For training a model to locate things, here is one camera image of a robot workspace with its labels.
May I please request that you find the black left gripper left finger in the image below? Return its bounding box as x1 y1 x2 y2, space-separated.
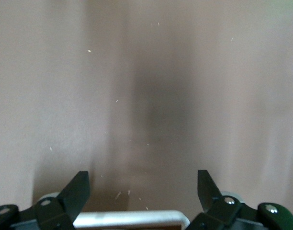
0 171 90 230

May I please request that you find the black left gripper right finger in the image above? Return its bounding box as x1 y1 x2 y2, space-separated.
184 170 293 230

